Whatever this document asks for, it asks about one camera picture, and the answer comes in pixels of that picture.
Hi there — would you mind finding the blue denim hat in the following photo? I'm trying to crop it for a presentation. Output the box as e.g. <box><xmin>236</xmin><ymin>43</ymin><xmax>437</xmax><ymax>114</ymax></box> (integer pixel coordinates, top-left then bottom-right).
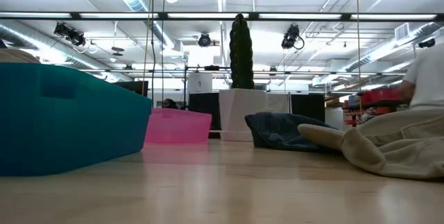
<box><xmin>244</xmin><ymin>112</ymin><xmax>337</xmax><ymax>153</ymax></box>

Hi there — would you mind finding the beige cloth pile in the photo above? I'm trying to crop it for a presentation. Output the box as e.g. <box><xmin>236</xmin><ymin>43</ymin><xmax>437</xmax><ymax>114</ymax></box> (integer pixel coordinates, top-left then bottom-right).
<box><xmin>297</xmin><ymin>107</ymin><xmax>444</xmax><ymax>181</ymax></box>

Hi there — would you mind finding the beige cap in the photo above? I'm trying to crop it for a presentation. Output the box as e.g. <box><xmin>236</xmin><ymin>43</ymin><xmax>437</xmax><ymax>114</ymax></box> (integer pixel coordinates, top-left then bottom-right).
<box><xmin>0</xmin><ymin>49</ymin><xmax>42</xmax><ymax>64</ymax></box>

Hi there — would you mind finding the black curtain panel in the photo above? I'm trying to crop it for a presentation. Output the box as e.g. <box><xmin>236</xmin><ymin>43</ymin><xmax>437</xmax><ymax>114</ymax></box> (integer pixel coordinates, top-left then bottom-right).
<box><xmin>290</xmin><ymin>94</ymin><xmax>326</xmax><ymax>123</ymax></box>
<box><xmin>188</xmin><ymin>92</ymin><xmax>222</xmax><ymax>139</ymax></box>

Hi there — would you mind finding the white plant pot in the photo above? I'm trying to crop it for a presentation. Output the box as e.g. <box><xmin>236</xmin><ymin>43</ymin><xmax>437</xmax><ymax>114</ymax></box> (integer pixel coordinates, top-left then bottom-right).
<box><xmin>218</xmin><ymin>88</ymin><xmax>269</xmax><ymax>142</ymax></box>

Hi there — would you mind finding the white box sign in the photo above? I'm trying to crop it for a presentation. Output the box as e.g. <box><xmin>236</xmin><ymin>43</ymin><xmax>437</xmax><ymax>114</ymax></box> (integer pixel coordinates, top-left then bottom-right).
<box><xmin>187</xmin><ymin>73</ymin><xmax>214</xmax><ymax>94</ymax></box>

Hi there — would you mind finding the green cactus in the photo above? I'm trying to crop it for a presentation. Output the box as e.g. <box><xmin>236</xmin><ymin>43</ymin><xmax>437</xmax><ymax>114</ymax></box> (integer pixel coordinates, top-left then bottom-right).
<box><xmin>228</xmin><ymin>12</ymin><xmax>255</xmax><ymax>90</ymax></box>

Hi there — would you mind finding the pink plastic bin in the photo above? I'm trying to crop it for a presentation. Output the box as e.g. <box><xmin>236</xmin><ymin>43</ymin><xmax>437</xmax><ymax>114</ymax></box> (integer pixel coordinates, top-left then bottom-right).
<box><xmin>144</xmin><ymin>107</ymin><xmax>213</xmax><ymax>145</ymax></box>

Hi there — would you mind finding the person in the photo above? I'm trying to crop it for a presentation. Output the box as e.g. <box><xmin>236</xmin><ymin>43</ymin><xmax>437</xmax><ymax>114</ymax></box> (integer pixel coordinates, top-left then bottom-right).
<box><xmin>400</xmin><ymin>42</ymin><xmax>444</xmax><ymax>111</ymax></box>
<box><xmin>162</xmin><ymin>98</ymin><xmax>179</xmax><ymax>110</ymax></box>

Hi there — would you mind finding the white curtain panel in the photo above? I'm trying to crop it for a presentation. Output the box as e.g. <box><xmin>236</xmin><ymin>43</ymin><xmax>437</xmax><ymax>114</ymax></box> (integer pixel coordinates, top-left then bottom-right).
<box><xmin>266</xmin><ymin>93</ymin><xmax>289</xmax><ymax>114</ymax></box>

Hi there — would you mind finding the round black studio light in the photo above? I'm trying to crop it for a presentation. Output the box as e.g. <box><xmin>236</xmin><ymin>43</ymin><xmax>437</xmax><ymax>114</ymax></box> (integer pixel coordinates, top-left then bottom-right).
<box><xmin>197</xmin><ymin>32</ymin><xmax>212</xmax><ymax>48</ymax></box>

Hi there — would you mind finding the teal plastic bin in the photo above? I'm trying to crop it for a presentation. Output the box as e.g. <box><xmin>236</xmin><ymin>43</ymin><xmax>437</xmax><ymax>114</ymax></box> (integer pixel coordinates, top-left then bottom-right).
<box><xmin>0</xmin><ymin>62</ymin><xmax>153</xmax><ymax>177</ymax></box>

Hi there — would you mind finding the shelf rack with red bins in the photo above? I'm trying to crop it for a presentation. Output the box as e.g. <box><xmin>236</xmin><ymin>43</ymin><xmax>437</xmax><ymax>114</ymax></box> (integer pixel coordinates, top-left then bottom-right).
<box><xmin>342</xmin><ymin>87</ymin><xmax>407</xmax><ymax>128</ymax></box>

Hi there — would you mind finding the black studio light cluster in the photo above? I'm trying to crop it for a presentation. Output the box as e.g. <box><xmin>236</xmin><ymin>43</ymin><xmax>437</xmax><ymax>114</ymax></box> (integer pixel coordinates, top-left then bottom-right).
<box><xmin>53</xmin><ymin>21</ymin><xmax>87</xmax><ymax>47</ymax></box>

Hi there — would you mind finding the black studio light with cable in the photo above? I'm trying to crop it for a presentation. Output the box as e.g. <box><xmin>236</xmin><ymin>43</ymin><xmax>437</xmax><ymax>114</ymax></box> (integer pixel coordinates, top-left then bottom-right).
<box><xmin>281</xmin><ymin>24</ymin><xmax>306</xmax><ymax>51</ymax></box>

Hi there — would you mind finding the black aluminium rig frame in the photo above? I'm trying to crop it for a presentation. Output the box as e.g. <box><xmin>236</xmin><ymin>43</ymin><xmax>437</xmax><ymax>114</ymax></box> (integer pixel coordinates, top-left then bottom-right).
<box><xmin>0</xmin><ymin>11</ymin><xmax>444</xmax><ymax>23</ymax></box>

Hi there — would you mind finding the yellow hanging cord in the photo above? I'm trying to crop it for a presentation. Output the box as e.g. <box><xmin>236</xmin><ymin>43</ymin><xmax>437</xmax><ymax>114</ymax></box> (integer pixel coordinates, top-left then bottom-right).
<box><xmin>355</xmin><ymin>0</ymin><xmax>362</xmax><ymax>114</ymax></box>

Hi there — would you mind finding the black ceiling camera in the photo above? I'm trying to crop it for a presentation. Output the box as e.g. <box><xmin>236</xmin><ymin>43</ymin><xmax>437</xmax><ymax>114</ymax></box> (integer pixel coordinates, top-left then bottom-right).
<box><xmin>418</xmin><ymin>37</ymin><xmax>436</xmax><ymax>49</ymax></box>

